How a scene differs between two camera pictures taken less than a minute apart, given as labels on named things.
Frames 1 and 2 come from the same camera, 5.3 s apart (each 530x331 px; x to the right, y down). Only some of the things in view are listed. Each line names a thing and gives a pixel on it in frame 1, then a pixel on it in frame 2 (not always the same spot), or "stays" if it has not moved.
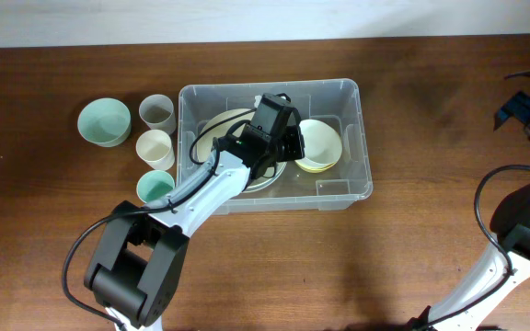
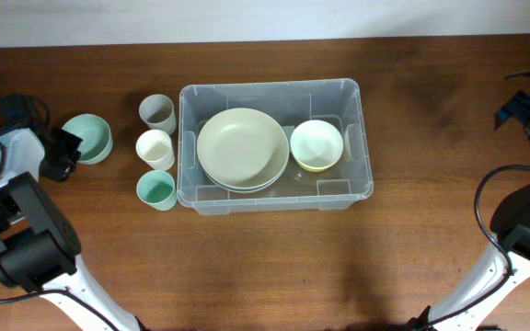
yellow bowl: (313, 168) stays
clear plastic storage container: (335, 169) stays
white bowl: (322, 146) stays
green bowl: (105, 121) -> (97, 135)
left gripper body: (292, 145) -> (64, 155)
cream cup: (155, 147) stays
